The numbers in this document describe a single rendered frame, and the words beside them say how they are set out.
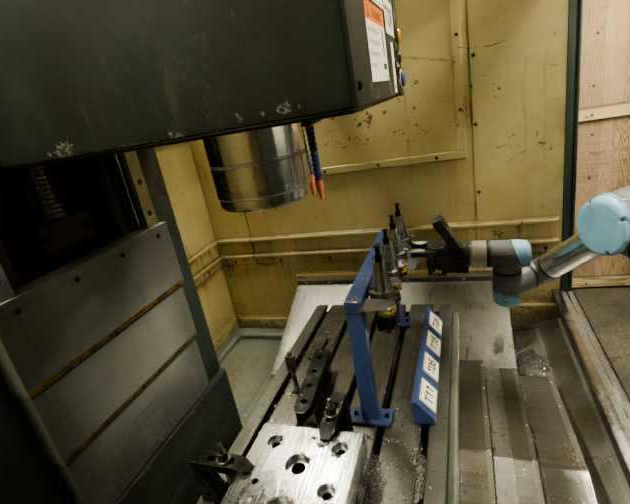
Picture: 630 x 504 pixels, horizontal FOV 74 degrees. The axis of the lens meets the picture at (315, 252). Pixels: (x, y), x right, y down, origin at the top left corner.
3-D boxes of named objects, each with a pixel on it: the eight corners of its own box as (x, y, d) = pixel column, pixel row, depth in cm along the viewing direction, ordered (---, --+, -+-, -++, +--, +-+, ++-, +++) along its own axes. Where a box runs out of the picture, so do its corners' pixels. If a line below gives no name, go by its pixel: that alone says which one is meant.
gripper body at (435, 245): (425, 275, 121) (470, 275, 117) (424, 248, 118) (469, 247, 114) (427, 265, 127) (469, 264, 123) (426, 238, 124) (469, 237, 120)
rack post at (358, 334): (394, 412, 102) (379, 305, 92) (390, 428, 98) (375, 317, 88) (354, 408, 106) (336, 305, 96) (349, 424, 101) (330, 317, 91)
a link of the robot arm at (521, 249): (531, 274, 111) (533, 245, 108) (487, 274, 115) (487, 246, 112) (527, 262, 118) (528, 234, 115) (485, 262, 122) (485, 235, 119)
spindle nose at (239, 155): (258, 189, 82) (244, 126, 78) (329, 185, 73) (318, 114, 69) (200, 214, 69) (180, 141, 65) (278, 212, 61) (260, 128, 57)
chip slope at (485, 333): (506, 330, 173) (505, 273, 164) (532, 471, 112) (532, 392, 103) (307, 327, 204) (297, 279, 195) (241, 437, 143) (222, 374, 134)
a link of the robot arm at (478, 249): (486, 246, 112) (485, 235, 119) (468, 246, 114) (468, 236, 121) (486, 271, 115) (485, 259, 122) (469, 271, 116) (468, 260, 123)
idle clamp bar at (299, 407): (334, 367, 124) (330, 348, 122) (314, 434, 100) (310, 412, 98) (318, 367, 125) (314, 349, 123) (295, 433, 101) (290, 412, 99)
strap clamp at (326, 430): (353, 429, 99) (344, 377, 94) (339, 475, 88) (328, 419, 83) (340, 427, 101) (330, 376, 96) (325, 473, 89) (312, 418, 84)
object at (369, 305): (397, 300, 91) (396, 297, 90) (393, 313, 86) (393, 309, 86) (365, 301, 93) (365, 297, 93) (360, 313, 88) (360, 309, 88)
